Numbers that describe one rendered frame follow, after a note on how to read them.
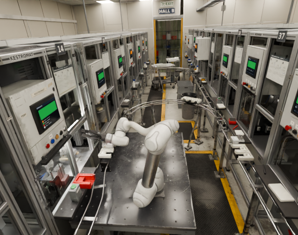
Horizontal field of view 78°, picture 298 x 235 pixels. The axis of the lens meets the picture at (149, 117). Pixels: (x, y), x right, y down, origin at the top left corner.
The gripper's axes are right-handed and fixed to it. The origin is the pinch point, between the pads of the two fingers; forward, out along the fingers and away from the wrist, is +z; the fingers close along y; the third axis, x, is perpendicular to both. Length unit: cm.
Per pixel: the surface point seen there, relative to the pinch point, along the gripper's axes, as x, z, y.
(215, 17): -805, -304, -228
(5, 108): 29, 25, 69
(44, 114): 16, 16, 49
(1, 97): 26, 26, 74
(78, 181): 40.2, -7.0, -11.5
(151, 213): 54, -74, -16
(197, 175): -23, -158, -112
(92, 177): 34.3, -17.0, -14.5
